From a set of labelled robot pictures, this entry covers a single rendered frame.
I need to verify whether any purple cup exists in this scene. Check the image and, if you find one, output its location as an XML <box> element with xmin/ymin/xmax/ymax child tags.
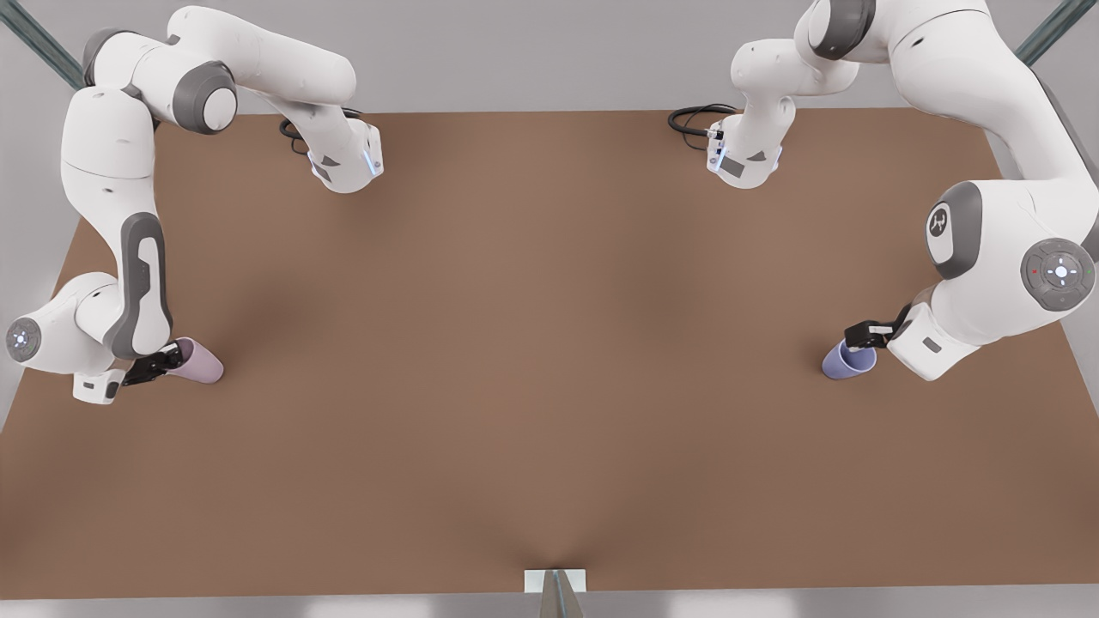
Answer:
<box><xmin>822</xmin><ymin>339</ymin><xmax>878</xmax><ymax>380</ymax></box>

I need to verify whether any pink cup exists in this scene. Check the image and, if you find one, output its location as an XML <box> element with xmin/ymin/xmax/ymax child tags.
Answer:
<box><xmin>167</xmin><ymin>337</ymin><xmax>225</xmax><ymax>385</ymax></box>

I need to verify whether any black cable loop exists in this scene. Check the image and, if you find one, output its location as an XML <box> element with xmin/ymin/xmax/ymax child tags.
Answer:
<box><xmin>279</xmin><ymin>108</ymin><xmax>363</xmax><ymax>156</ymax></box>
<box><xmin>668</xmin><ymin>104</ymin><xmax>741</xmax><ymax>152</ymax></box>

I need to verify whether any silver frame post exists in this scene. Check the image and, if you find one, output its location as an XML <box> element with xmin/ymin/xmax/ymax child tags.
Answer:
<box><xmin>525</xmin><ymin>568</ymin><xmax>587</xmax><ymax>618</ymax></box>
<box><xmin>1016</xmin><ymin>0</ymin><xmax>1099</xmax><ymax>67</ymax></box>
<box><xmin>0</xmin><ymin>0</ymin><xmax>85</xmax><ymax>90</ymax></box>

